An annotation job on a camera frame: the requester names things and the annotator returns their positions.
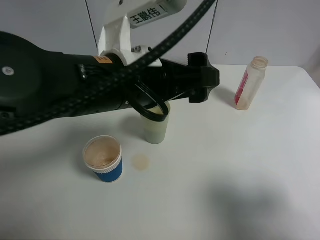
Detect light green plastic cup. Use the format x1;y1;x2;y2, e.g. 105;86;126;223
141;114;170;145

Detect brown drink spill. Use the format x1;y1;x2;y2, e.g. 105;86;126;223
131;154;150;171

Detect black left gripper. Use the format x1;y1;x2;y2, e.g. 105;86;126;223
74;52;220;115

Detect drink bottle with red label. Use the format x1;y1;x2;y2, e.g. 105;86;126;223
234;56;269;111

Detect black braided camera cable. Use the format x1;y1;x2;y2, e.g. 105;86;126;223
0;0;217;137

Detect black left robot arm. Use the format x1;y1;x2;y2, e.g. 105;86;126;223
0;32;220;135

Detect blue sleeved clear cup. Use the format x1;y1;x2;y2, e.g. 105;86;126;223
82;135;123;183

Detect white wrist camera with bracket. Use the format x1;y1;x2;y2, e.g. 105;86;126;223
97;0;188;68

